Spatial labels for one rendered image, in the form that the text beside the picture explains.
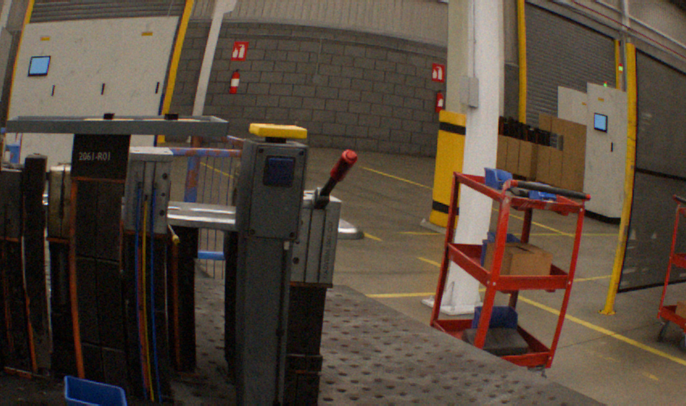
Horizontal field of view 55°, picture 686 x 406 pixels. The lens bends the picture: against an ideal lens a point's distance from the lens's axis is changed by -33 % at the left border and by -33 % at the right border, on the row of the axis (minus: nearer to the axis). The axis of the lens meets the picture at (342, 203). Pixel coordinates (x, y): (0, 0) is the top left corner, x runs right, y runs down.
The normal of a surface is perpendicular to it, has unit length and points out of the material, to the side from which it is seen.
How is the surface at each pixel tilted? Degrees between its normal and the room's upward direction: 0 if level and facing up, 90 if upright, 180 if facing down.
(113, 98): 90
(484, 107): 90
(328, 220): 90
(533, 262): 90
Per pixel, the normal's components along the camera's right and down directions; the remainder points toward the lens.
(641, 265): 0.50, 0.07
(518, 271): 0.32, 0.15
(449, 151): -0.89, -0.04
